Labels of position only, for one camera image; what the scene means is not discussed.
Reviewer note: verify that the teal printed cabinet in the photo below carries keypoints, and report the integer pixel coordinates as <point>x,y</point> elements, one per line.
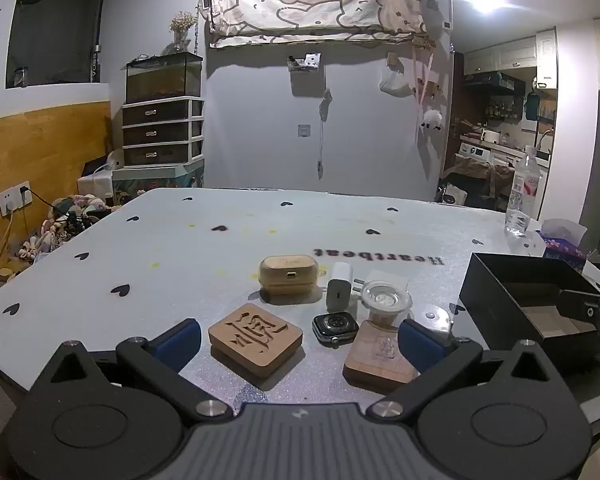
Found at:
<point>155,182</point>

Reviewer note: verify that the wooden earbuds case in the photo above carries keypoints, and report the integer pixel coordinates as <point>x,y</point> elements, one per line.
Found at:
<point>287,275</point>

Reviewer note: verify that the small wall shelf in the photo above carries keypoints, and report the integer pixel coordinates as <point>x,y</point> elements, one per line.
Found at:
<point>305,62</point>

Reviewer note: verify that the pile of plush toys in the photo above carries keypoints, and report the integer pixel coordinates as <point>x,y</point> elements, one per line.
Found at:
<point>65,220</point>

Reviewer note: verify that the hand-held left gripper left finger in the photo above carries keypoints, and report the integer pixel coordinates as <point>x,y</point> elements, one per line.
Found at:
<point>177,345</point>

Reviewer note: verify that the black cardboard box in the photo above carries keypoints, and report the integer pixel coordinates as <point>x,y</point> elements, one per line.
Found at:
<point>525,300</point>

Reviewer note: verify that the white charger plug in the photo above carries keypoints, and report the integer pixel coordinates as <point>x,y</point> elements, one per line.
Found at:
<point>339,287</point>

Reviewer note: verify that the wooden coaster with clear hook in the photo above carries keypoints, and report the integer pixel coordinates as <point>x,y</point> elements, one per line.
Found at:
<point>377,357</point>

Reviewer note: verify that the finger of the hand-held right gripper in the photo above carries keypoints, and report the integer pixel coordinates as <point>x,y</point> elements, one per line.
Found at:
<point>577,305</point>

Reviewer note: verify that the clear suction cup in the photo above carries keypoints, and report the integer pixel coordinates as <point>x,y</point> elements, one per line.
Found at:
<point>386,302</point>

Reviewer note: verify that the printed blanket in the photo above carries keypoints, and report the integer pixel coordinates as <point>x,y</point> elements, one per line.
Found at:
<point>320,5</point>

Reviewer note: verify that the clear water bottle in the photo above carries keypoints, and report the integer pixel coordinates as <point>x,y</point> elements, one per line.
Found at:
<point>522,195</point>

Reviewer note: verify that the white hanging bag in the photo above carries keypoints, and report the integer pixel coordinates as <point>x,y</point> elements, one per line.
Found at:
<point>395,80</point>

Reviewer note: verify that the purple floral tissue pack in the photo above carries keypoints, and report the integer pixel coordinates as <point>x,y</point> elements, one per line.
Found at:
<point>562,242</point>

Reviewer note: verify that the white drawer cabinet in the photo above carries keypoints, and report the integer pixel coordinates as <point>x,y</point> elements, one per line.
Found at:
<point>162,130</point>

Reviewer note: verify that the white kitchen appliance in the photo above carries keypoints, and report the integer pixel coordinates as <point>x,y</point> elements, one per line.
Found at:
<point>490,136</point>

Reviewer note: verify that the white plush sheep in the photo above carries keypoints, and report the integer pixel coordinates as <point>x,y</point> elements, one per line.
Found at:
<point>431,119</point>

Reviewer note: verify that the glass fish tank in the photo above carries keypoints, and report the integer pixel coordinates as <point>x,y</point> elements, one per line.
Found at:
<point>162,77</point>

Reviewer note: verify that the wall power outlet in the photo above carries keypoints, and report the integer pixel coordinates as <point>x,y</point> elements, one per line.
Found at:
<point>15,197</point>

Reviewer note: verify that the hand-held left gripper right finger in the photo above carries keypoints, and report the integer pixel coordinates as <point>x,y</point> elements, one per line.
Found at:
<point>420,350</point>

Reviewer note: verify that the carved wooden block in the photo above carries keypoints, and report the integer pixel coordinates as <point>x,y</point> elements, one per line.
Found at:
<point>255,342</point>

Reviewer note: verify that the black smartwatch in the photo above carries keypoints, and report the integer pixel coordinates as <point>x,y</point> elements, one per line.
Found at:
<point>335,329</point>

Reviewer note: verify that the white washing machine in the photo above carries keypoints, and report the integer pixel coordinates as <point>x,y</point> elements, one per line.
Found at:
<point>475,151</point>

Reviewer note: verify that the dark window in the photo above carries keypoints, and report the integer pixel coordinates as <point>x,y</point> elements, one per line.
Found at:
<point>55,25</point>

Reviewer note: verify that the white upper cabinets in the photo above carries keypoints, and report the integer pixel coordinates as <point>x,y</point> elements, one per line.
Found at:
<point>510,55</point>

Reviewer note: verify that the dried flower vase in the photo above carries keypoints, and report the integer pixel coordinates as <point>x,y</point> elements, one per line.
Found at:
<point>182,30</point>

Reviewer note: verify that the grey wall socket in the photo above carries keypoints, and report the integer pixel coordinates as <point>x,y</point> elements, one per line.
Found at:
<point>304,131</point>

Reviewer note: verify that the brown jacket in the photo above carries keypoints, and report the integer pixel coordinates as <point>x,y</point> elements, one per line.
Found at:
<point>475,175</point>

